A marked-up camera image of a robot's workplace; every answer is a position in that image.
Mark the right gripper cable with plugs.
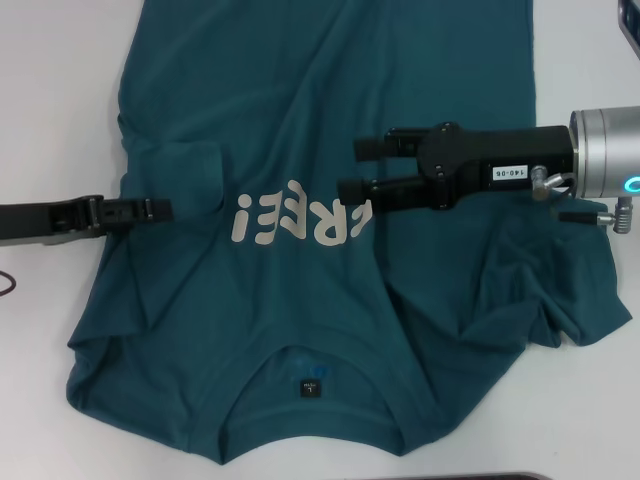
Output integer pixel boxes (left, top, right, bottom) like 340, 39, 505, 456
529, 164, 634, 234

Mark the teal t-shirt with FREE print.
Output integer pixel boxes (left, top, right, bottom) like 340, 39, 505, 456
67, 0, 635, 454

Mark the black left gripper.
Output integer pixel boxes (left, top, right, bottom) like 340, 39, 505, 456
0, 194, 175, 248

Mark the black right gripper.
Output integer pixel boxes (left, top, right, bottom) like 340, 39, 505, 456
336, 120, 577, 215

